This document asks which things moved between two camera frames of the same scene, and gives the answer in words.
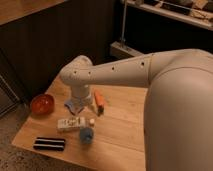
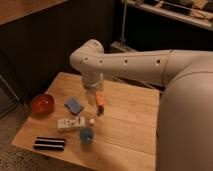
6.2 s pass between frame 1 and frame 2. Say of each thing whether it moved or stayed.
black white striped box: stayed
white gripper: moved
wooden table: stayed
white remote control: stayed
